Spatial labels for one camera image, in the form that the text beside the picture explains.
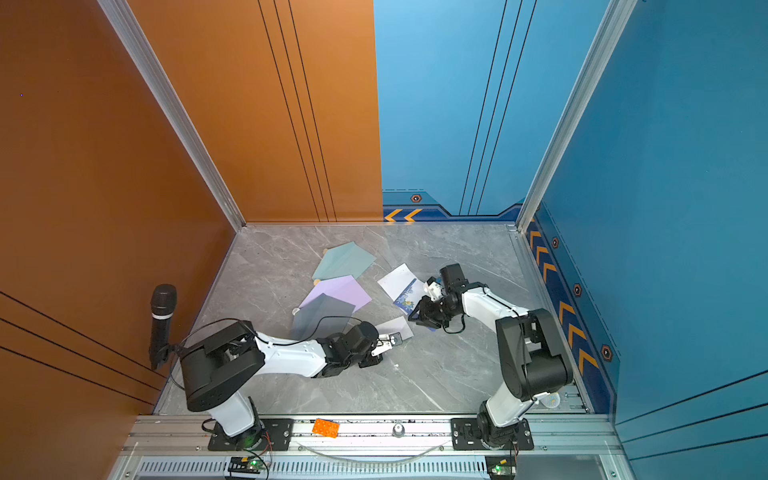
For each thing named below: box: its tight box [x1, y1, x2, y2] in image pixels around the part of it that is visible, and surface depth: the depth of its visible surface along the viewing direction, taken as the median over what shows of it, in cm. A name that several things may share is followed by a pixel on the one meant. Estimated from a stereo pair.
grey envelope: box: [292, 293, 356, 340], surface depth 96 cm
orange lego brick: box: [312, 418, 341, 439], surface depth 75 cm
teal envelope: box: [312, 241, 377, 281], surface depth 110 cm
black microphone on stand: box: [149, 283, 181, 370], surface depth 65 cm
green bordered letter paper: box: [389, 331, 403, 346], surface depth 78 cm
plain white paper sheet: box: [377, 263, 417, 303], surface depth 105 cm
